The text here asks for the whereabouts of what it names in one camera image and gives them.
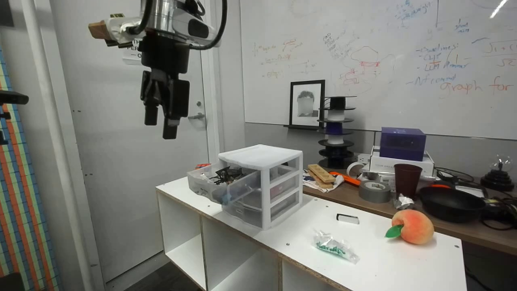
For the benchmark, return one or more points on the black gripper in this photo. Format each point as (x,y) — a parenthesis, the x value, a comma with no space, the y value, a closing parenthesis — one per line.
(161,84)

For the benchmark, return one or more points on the clear top drawer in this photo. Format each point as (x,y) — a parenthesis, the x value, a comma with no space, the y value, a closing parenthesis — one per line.
(223,184)

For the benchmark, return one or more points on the clear bag with green parts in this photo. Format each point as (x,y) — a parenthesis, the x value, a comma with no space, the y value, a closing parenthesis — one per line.
(328,244)

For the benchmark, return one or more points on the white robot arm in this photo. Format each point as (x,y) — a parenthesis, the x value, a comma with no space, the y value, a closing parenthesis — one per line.
(163,34)

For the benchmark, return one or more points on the white plastic drawer unit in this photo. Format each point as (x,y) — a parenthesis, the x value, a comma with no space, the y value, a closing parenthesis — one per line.
(276,189)

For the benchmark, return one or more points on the grey metal door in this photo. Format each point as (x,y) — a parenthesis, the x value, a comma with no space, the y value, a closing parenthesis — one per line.
(122,159)

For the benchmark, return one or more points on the framed portrait photo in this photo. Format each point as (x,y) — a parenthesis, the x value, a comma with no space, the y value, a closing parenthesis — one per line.
(305,102)

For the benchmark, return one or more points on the wooden brush block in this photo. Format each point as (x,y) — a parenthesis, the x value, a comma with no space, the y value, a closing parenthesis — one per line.
(320,173)

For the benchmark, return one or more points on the black stacked spool tower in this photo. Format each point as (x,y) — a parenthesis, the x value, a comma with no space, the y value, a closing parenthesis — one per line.
(334,146)

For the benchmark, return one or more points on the white shelf cabinet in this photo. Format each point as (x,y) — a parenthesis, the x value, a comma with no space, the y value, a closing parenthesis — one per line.
(221,252)

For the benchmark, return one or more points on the white box under purple box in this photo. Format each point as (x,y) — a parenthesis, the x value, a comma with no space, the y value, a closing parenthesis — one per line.
(384,165)

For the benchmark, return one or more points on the dark red plastic cup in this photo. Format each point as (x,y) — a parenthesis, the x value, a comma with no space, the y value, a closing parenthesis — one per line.
(407,178)

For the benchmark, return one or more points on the orange toy peach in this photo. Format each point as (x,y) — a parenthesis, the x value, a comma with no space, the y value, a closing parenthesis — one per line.
(410,227)

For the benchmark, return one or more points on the black frying pan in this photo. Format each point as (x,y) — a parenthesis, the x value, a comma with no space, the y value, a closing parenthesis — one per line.
(450,204)

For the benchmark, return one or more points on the wooden side table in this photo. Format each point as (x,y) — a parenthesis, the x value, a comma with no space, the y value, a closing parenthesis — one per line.
(470,233)

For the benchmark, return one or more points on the black round desk device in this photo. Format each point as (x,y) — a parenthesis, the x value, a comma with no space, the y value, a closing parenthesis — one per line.
(497,178)

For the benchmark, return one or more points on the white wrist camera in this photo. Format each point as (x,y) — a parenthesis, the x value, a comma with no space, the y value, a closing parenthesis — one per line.
(189,26)

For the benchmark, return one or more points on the orange handled tool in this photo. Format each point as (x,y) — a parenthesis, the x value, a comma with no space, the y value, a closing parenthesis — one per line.
(347,178)

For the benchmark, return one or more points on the grey duct tape roll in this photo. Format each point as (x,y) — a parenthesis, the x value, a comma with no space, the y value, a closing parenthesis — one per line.
(373,191)

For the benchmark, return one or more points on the wall whiteboard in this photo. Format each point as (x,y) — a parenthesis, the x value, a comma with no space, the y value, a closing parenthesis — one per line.
(444,66)

